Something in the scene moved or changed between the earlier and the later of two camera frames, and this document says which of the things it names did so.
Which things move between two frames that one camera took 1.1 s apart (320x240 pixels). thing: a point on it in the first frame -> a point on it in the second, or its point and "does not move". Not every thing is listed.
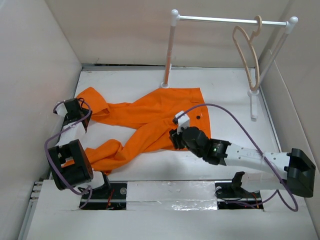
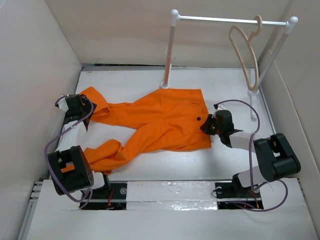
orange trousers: x=148 y=120 does not move
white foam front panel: x=169 y=210 does not move
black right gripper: x=176 y=138 -> x=205 y=127
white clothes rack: x=175 y=17 does not move
